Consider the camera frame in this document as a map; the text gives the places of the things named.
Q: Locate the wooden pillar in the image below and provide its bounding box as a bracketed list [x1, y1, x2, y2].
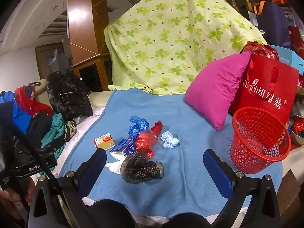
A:
[67, 0, 106, 63]

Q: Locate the wooden cabinet with dark panel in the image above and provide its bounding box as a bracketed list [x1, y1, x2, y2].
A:
[71, 53, 112, 92]

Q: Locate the crinkled red bag behind tote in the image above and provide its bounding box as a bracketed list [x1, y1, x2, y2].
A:
[242, 40, 281, 61]

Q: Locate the person's left hand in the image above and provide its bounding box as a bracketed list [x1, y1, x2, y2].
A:
[0, 178, 36, 219]

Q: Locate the red and blue jacket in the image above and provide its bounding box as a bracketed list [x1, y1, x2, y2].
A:
[0, 84, 53, 136]

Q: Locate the black puffer jacket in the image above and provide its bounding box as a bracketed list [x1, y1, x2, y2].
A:
[46, 68, 94, 120]

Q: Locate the light blue cardboard box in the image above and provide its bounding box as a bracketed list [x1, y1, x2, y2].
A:
[269, 44, 304, 76]

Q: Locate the navy bag with orange handles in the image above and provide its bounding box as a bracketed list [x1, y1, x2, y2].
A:
[253, 1, 291, 50]

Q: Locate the blue and white box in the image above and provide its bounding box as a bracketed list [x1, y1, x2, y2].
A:
[109, 138, 136, 158]

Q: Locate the grey cabinet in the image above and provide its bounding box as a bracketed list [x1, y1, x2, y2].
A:
[48, 49, 69, 74]

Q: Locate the teal garment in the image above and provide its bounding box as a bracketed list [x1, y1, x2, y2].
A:
[40, 112, 67, 158]

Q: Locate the translucent red plastic bag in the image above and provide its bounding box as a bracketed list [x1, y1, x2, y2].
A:
[135, 132, 155, 160]

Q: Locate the black plastic bag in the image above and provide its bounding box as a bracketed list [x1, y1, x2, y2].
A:
[120, 150, 164, 185]

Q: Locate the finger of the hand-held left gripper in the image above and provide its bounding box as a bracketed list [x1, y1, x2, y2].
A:
[33, 147, 58, 162]

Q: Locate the red mesh basket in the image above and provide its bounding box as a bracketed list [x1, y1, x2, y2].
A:
[230, 107, 292, 174]

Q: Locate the black cable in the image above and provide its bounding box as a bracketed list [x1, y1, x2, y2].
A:
[1, 120, 61, 181]

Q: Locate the orange cardboard box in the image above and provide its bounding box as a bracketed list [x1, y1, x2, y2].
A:
[93, 133, 116, 150]

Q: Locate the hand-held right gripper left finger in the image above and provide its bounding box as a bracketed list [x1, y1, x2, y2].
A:
[28, 148, 107, 228]

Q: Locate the metal basin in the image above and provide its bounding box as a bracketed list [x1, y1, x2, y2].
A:
[288, 104, 304, 146]

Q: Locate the white sheet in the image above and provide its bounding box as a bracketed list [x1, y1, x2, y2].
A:
[30, 106, 105, 186]

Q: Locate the red bag in basin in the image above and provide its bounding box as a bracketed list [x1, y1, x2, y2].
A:
[291, 119, 304, 136]

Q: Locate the red gift box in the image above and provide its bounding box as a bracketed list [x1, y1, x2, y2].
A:
[288, 26, 304, 53]

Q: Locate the blue plastic bag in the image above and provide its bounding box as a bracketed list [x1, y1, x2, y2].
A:
[128, 115, 150, 139]

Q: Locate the light blue blanket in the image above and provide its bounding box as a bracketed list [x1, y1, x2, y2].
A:
[58, 88, 284, 219]

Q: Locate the dark red plastic bag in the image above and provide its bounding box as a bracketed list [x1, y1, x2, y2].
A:
[151, 121, 165, 139]

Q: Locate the striped cloth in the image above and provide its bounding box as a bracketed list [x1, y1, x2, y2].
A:
[65, 121, 78, 141]

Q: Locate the pink pillow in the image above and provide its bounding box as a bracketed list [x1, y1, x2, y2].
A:
[184, 51, 252, 132]

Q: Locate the white tissue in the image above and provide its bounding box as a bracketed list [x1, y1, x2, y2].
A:
[104, 151, 127, 175]

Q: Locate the green clover quilt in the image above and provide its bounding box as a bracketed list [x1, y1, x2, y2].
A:
[104, 0, 268, 96]

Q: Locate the light blue tissue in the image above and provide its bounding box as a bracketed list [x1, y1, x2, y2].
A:
[161, 131, 175, 142]
[163, 138, 181, 149]

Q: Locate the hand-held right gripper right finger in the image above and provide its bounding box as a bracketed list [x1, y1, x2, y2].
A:
[203, 149, 282, 228]

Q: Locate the cream sofa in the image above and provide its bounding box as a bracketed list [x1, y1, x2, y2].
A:
[33, 77, 112, 115]

